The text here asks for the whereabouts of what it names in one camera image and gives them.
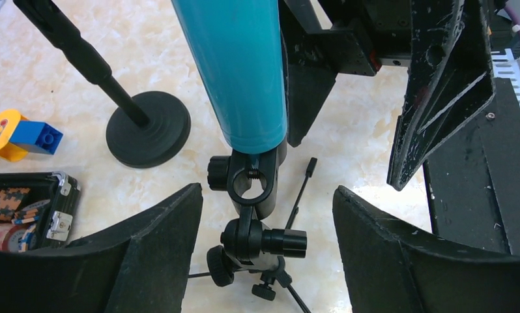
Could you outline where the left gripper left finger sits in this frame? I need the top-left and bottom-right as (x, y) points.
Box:
(0, 183), (203, 312)

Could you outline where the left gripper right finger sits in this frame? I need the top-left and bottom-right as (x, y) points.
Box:
(332, 186), (520, 312)

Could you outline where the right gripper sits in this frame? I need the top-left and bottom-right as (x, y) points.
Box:
(278, 1), (496, 191)

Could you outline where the black tripod stand with clip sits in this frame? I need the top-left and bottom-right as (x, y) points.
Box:
(189, 143), (309, 312)

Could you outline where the blue microphone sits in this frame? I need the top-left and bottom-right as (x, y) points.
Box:
(173, 1), (287, 155)

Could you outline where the black round base stand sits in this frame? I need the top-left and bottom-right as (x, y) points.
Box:
(14, 1), (192, 169)

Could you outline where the black poker chip case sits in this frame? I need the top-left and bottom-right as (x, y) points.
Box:
(0, 171), (81, 252)

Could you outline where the yellow and blue toy block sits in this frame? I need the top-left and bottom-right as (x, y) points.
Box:
(0, 109), (64, 162)

